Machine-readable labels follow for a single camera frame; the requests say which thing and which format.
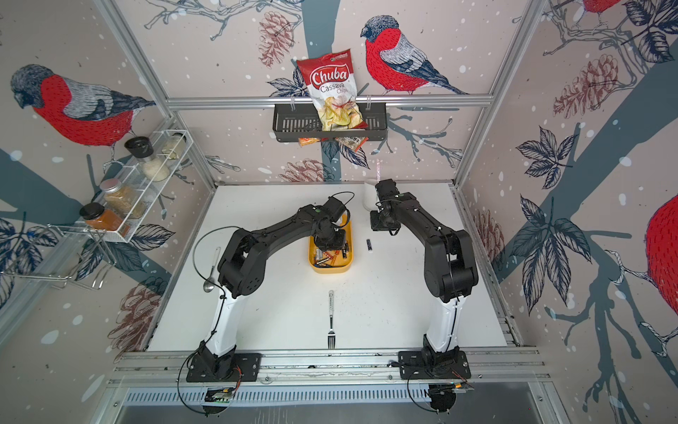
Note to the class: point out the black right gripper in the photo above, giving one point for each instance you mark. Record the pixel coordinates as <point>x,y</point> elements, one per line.
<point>373,224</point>

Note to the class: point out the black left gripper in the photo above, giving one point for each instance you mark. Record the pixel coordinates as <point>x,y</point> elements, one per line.
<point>339,246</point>

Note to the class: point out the yellow plastic storage box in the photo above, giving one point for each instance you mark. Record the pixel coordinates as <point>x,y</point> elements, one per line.
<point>333,261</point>

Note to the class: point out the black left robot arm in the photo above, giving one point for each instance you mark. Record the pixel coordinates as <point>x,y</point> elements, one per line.
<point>240,271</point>

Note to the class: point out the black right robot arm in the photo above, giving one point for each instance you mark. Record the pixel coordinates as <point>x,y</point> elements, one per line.
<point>450,269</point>

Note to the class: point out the white cup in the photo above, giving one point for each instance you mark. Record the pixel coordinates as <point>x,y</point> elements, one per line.
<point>370,196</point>

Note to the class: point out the pink straw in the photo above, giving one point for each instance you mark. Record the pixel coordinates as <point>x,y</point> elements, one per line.
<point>378,170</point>

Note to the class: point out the silver fork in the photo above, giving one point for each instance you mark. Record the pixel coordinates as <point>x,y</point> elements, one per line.
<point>331,310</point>

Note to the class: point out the silver spoon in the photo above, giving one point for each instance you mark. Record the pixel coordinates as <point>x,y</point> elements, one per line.
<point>210,283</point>

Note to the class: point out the Chuba cassava chips bag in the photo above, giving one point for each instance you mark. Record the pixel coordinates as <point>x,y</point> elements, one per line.
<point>331,84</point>

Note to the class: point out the black lid spice jar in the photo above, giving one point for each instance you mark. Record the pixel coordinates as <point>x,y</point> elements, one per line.
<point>152,166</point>

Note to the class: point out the silver lid spice jar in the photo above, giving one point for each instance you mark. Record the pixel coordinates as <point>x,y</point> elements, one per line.
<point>121,198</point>

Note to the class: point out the orange spice jar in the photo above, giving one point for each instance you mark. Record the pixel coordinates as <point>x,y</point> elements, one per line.
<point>100,218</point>

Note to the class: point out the black wire basket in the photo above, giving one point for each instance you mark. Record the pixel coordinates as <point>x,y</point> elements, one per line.
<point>292,123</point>

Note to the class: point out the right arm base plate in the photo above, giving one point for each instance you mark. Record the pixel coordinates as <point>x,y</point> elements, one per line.
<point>425,365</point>

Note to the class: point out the aluminium front rail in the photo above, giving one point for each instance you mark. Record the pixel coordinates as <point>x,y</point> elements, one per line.
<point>320,367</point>

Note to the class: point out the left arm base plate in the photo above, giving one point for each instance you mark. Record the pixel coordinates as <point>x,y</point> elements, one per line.
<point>232,367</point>

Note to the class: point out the white wire spice rack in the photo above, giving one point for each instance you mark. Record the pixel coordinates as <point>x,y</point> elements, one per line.
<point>173,147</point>

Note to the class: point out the aluminium frame corner post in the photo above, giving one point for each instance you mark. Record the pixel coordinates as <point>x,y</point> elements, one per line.
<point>128,43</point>

